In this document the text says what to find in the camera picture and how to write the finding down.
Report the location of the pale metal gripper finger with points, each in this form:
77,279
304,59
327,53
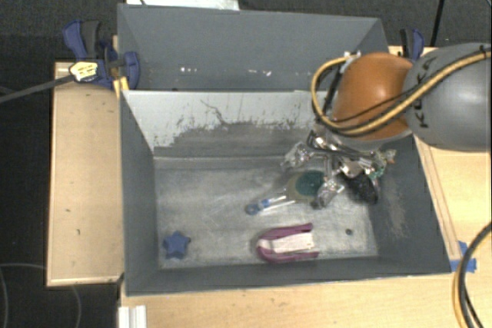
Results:
328,194
298,155

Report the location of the blue star-shaped toy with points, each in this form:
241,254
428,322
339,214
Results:
176,244

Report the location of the green and tan round disc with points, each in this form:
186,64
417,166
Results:
303,186

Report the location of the grey metal bin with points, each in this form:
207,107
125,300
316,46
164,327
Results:
215,188

